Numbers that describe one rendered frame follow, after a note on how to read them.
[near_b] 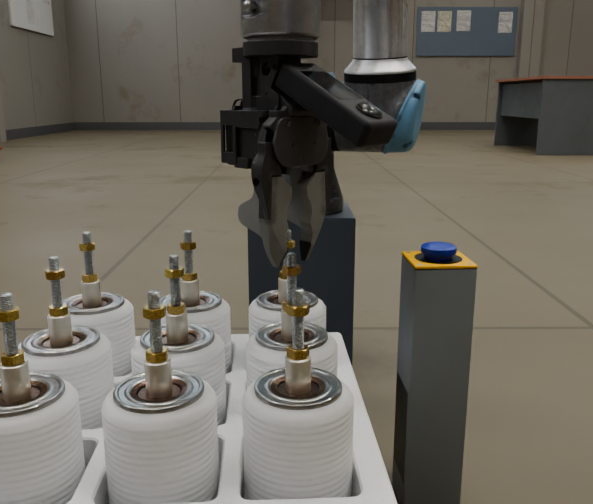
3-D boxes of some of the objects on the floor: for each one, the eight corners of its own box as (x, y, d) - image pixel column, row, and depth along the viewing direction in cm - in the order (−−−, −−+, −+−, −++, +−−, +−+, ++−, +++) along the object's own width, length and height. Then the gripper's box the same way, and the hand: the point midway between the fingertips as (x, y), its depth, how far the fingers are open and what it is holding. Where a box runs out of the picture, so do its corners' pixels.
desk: (534, 155, 544) (541, 75, 528) (490, 144, 666) (495, 79, 650) (611, 155, 544) (620, 75, 528) (553, 144, 667) (559, 79, 650)
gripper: (285, 49, 66) (286, 244, 71) (200, 42, 58) (208, 261, 63) (347, 44, 60) (343, 258, 65) (261, 36, 52) (264, 279, 58)
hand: (296, 251), depth 62 cm, fingers open, 3 cm apart
